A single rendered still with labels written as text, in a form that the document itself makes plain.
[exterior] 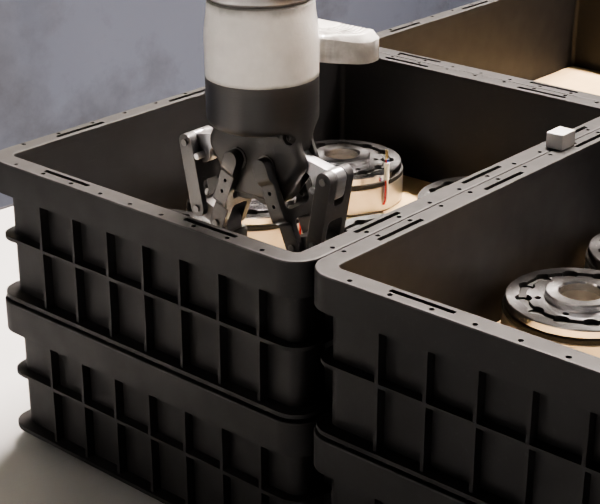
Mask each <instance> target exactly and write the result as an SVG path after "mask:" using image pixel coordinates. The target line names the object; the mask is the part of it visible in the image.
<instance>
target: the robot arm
mask: <svg viewBox="0 0 600 504"><path fill-rule="evenodd" d="M203 42H204V67H205V98H206V117H207V120H208V122H209V123H210V124H211V125H212V126H213V127H214V128H212V127H211V126H209V125H206V126H204V127H201V128H198V129H195V130H192V131H190V132H187V133H184V134H181V135H180V137H179V144H180V149H181V155H182V160H183V166H184V171H185V177H186V182H187V188H188V193H189V199H190V204H191V209H192V212H193V213H194V214H195V215H196V216H202V215H203V216H205V217H206V218H207V219H208V220H210V224H213V225H215V226H218V227H221V228H224V229H227V230H230V231H233V232H236V233H239V234H242V235H244V236H247V225H244V224H241V221H243V220H244V219H245V218H246V215H247V212H248V209H249V206H250V203H251V200H252V199H256V200H258V201H259V202H261V203H262V204H264V205H267V208H268V211H269V215H270V218H271V221H272V222H273V223H274V224H276V225H278V226H279V228H280V232H281V235H282V238H283V241H284V244H285V248H286V250H288V251H291V252H302V251H305V250H307V249H309V248H311V247H314V246H316V245H318V244H320V243H322V242H325V241H327V240H329V239H331V238H333V237H336V236H338V235H340V234H342V233H344V229H345V224H346V218H347V212H348V207H349V201H350V195H351V190H352V184H353V178H354V171H353V168H352V167H351V166H350V165H349V164H347V163H344V164H341V165H339V166H337V167H336V166H333V165H331V164H330V163H328V162H326V161H324V160H322V159H320V158H319V155H318V151H317V148H316V146H315V143H314V139H313V132H314V128H315V125H316V123H317V120H318V118H319V62H323V63H336V64H369V63H373V62H375V61H377V60H379V36H378V35H377V34H376V33H375V31H374V30H373V29H366V28H362V27H358V26H355V27H354V26H353V25H351V26H350V25H348V24H347V25H346V24H342V23H338V22H333V21H328V20H323V19H318V18H317V12H316V2H315V0H206V9H205V19H204V29H203ZM309 177H311V180H312V186H311V182H310V179H309ZM206 179H207V184H208V189H209V195H207V196H206V195H205V189H204V181H205V180H206ZM295 196H296V203H295V204H294V205H292V206H290V207H287V206H286V205H285V202H286V201H288V200H291V199H293V198H294V197H295ZM297 218H298V220H299V223H300V226H301V230H302V233H303V234H301V235H300V234H299V231H298V227H297V224H296V219H297Z"/></svg>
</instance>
